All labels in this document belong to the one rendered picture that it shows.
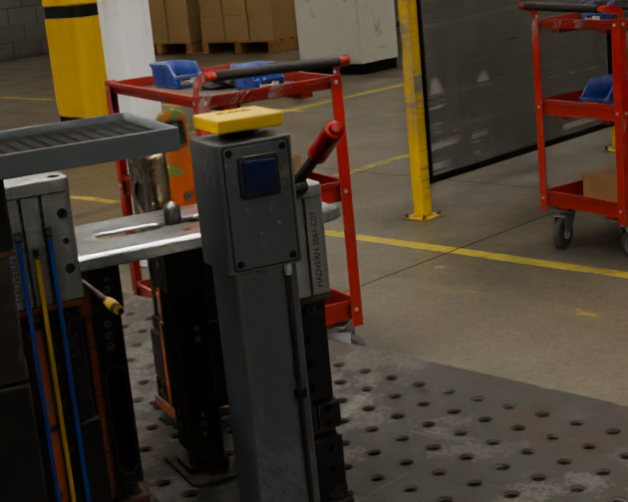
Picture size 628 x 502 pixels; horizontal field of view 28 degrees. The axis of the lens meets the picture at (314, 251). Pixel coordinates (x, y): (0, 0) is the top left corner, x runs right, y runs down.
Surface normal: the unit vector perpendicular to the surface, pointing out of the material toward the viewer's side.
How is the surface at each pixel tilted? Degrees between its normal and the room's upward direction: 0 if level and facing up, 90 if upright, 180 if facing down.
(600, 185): 90
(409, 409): 0
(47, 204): 90
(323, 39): 90
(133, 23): 90
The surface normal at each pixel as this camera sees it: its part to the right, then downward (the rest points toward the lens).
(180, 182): 0.40, -0.02
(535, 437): -0.10, -0.96
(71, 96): -0.69, 0.24
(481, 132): 0.70, 0.00
